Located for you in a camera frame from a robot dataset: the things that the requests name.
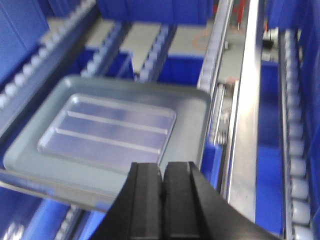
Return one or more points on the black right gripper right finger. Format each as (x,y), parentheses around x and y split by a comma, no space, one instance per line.
(194,210)

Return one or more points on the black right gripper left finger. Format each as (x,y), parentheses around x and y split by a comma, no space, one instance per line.
(136,213)

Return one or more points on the small silver ribbed tray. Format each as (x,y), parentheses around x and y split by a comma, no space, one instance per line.
(108,132)

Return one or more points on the large grey tray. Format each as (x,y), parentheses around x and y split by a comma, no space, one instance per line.
(96,187)

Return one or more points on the steel shelf divider rail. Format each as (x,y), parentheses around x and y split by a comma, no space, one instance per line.
(239,188)

